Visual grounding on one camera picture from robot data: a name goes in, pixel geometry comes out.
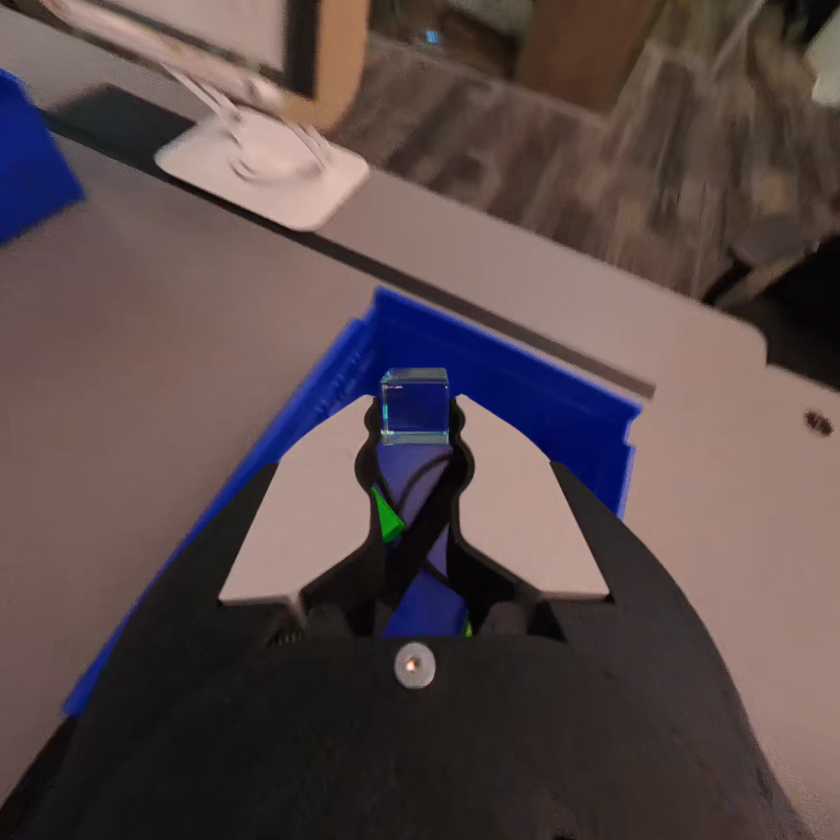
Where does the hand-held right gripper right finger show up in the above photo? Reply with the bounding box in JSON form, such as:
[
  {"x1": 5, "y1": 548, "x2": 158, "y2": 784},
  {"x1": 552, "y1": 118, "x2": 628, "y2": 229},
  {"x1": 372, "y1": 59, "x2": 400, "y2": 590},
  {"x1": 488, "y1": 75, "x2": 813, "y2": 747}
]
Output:
[{"x1": 451, "y1": 392, "x2": 613, "y2": 602}]

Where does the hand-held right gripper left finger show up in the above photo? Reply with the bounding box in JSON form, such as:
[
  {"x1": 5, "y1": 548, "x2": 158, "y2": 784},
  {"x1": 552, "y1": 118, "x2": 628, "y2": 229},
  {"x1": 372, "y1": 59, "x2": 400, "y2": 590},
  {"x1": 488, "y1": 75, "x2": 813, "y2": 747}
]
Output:
[{"x1": 217, "y1": 394, "x2": 383, "y2": 602}]

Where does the black strap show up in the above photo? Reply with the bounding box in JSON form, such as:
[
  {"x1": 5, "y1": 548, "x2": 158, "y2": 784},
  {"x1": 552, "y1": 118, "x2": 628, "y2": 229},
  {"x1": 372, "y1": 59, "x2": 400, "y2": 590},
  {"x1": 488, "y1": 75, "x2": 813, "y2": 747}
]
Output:
[{"x1": 384, "y1": 459, "x2": 463, "y2": 611}]

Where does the blue plastic bin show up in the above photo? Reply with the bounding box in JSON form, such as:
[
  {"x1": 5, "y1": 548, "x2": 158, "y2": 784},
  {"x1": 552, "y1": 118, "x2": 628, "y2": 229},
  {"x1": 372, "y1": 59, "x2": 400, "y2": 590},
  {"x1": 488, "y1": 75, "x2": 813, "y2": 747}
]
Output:
[
  {"x1": 62, "y1": 287, "x2": 644, "y2": 716},
  {"x1": 0, "y1": 69, "x2": 86, "y2": 245}
]

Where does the clear glass cube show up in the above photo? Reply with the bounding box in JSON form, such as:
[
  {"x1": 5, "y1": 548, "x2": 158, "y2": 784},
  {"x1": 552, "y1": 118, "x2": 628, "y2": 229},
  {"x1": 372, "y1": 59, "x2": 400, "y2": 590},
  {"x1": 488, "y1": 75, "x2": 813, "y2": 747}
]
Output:
[{"x1": 379, "y1": 367, "x2": 452, "y2": 446}]

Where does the green bar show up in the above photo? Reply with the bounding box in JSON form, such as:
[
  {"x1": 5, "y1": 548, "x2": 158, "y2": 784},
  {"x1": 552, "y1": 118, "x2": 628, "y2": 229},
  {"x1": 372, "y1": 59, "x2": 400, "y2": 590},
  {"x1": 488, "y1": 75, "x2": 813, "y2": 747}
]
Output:
[{"x1": 369, "y1": 484, "x2": 408, "y2": 546}]

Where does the white board stand base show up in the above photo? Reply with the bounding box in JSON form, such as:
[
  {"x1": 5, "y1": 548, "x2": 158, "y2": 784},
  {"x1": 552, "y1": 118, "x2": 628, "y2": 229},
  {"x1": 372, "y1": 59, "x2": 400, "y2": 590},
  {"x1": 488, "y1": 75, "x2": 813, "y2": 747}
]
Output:
[{"x1": 154, "y1": 108, "x2": 370, "y2": 232}]

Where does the black framed instruction board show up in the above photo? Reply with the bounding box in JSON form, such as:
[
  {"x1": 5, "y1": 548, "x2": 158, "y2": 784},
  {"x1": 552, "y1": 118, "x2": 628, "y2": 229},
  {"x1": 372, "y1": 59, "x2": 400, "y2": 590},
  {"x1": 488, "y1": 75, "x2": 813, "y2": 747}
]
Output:
[{"x1": 39, "y1": 0, "x2": 370, "y2": 132}]

